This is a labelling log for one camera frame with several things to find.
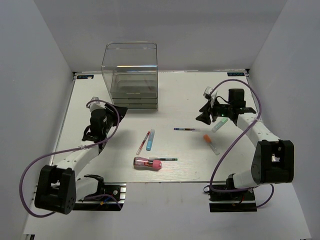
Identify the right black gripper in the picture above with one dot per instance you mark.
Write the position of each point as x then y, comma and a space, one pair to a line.
205, 117

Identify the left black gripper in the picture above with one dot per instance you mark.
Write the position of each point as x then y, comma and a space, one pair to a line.
115, 114

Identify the dark blue pen refill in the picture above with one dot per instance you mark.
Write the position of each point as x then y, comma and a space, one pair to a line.
186, 129

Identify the red pen refill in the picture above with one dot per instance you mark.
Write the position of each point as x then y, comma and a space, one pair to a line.
142, 144

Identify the blue highlighter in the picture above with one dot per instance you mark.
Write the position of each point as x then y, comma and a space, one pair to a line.
150, 140

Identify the pink capped marker bottle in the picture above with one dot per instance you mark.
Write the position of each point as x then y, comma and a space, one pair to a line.
147, 164

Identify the green pen refill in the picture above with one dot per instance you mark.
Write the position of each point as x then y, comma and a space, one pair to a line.
163, 159

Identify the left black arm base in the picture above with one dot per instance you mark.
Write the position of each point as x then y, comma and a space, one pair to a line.
102, 197

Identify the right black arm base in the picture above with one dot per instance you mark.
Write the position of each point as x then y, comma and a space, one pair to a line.
231, 202

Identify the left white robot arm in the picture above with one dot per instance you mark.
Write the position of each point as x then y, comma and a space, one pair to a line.
60, 186

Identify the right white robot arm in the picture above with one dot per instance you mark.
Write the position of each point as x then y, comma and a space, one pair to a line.
273, 160

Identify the orange highlighter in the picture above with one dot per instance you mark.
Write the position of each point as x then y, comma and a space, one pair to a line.
211, 144

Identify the right blue corner label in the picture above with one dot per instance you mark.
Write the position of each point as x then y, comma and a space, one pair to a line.
235, 74

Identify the blue corner label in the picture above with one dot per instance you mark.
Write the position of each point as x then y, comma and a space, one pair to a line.
235, 74
84, 77

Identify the left blue corner label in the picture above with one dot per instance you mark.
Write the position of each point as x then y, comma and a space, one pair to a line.
84, 77

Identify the clear acrylic drawer organizer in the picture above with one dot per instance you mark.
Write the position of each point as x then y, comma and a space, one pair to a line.
130, 73

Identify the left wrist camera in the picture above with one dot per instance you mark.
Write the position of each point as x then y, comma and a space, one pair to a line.
94, 104

